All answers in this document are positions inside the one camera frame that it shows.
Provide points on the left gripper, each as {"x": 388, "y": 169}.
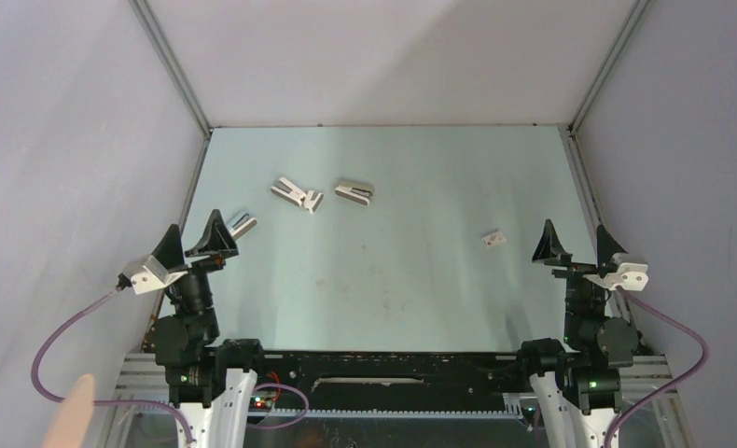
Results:
{"x": 217, "y": 242}

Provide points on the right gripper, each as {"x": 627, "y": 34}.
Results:
{"x": 606, "y": 245}

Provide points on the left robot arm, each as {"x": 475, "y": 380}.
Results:
{"x": 210, "y": 382}

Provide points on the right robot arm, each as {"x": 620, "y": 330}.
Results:
{"x": 576, "y": 379}

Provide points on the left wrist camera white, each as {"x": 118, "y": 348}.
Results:
{"x": 146, "y": 275}

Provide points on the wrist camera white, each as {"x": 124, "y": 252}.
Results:
{"x": 146, "y": 275}
{"x": 624, "y": 271}

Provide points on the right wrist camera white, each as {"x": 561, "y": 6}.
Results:
{"x": 624, "y": 271}

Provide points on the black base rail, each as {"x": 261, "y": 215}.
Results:
{"x": 402, "y": 382}

